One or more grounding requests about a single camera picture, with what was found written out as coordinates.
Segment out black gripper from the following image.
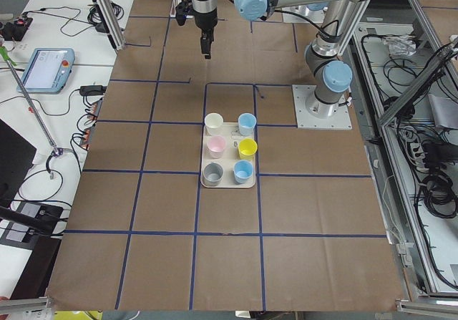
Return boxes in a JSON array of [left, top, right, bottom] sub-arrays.
[[193, 0, 218, 59]]

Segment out beige serving tray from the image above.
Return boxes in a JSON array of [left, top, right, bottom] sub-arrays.
[[200, 122, 256, 188]]

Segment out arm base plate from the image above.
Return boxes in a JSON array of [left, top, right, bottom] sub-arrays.
[[292, 84, 352, 130]]

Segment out light blue cup near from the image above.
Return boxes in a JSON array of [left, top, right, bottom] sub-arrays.
[[233, 160, 254, 184]]

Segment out white plastic cup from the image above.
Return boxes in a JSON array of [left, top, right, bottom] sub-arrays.
[[204, 112, 224, 135]]

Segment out light blue cup far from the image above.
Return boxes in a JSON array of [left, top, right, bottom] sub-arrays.
[[238, 112, 257, 137]]

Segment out yellow plastic cup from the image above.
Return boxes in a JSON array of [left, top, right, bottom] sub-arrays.
[[238, 138, 258, 160]]

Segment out aluminium frame post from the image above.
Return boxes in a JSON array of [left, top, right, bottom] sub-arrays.
[[92, 0, 126, 51]]

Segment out blue teach pendant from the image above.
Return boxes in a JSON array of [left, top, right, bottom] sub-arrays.
[[21, 48, 75, 94]]

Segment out grey plastic cup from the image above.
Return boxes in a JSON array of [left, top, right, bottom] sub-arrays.
[[203, 163, 223, 187]]

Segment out pink plastic cup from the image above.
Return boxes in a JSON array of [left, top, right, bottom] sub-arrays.
[[207, 135, 226, 159]]

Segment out light blue cup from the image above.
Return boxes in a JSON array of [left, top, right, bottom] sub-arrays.
[[238, 112, 257, 137], [233, 160, 254, 184]]

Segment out black power adapter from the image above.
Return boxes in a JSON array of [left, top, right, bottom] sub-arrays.
[[79, 84, 107, 97]]

